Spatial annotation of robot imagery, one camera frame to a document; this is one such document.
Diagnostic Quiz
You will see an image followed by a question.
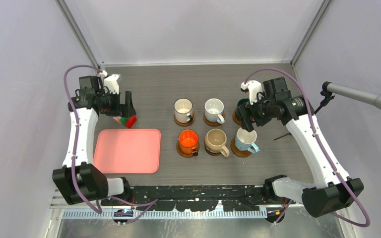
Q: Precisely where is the colourful toy brick stack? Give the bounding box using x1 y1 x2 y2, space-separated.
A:
113 116 137 128

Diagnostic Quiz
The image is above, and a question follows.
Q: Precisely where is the grey microphone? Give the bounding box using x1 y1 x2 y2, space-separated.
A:
322 82 381 110

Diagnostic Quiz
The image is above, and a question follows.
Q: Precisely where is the aluminium frame rail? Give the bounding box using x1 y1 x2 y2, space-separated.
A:
50 185 350 220

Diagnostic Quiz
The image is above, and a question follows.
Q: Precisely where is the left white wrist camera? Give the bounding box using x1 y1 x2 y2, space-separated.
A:
98 70 122 94

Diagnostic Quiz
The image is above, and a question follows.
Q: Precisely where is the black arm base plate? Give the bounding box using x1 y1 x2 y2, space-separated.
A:
118 185 289 212

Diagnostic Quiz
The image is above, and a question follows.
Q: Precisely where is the beige mug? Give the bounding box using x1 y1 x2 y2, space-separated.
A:
204 128 230 157

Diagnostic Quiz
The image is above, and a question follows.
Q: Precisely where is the brown coaster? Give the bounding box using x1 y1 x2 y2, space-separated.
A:
230 137 252 158
174 113 195 127
203 113 225 127
232 109 242 126
176 143 199 158

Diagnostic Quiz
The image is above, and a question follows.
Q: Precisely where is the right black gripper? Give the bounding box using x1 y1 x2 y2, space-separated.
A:
238 91 275 131

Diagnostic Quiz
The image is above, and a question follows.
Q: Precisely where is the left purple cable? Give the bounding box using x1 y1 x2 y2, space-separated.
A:
63 64 160 225

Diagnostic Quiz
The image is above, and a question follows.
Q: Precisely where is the dark green mug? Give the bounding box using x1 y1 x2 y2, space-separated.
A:
237 98 250 108

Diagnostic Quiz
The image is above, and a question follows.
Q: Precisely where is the purple cable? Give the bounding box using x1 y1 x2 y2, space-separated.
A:
63 64 160 225
243 67 372 228

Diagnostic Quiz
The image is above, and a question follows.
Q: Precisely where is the dark walnut coaster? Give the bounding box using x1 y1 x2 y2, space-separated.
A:
204 147 222 156

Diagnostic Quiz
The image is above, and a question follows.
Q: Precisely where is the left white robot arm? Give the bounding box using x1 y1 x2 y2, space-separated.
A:
52 73 136 205

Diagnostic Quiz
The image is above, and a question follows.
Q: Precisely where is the black microphone tripod stand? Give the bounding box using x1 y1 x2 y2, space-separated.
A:
278 89 335 123

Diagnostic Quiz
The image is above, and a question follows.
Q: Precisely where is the grey cup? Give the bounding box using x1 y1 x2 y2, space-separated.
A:
174 98 194 123

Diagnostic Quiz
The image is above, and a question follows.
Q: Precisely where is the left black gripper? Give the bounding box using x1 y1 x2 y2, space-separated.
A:
100 89 136 118

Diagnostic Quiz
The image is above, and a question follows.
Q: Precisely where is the orange cup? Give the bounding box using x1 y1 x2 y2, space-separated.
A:
178 129 199 154

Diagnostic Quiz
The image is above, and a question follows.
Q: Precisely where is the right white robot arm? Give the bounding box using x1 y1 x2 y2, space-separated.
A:
237 77 364 218

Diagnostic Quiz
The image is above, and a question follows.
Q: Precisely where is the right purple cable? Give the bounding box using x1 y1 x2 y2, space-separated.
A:
243 67 372 228

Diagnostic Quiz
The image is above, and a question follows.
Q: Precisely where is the white mug blue handle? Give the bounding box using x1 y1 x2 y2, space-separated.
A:
234 128 259 153

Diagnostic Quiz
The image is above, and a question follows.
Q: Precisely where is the pink plastic tray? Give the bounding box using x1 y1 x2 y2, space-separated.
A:
94 129 161 174

